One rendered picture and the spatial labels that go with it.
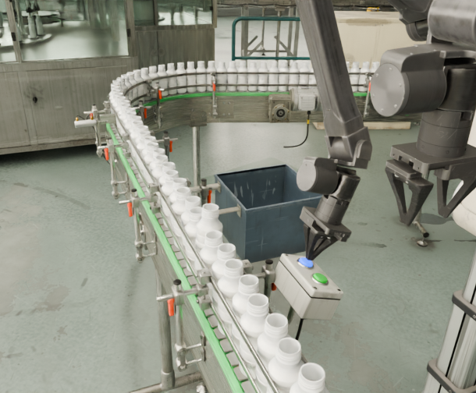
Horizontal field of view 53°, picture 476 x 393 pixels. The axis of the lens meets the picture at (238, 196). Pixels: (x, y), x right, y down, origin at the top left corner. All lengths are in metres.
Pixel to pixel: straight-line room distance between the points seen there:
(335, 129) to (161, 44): 5.55
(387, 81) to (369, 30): 4.74
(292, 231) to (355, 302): 1.14
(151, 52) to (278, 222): 4.95
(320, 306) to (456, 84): 0.55
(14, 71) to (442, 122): 3.98
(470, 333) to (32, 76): 3.78
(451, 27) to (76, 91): 3.99
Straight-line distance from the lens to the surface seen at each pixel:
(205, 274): 0.99
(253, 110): 2.83
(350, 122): 0.95
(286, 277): 1.03
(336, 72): 0.94
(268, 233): 1.66
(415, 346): 2.60
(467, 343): 1.38
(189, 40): 6.51
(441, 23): 0.60
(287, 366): 0.78
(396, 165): 0.62
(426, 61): 0.56
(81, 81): 4.39
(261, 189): 1.94
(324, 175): 0.91
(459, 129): 0.61
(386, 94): 0.55
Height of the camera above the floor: 1.70
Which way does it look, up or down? 27 degrees down
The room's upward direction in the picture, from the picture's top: 1 degrees clockwise
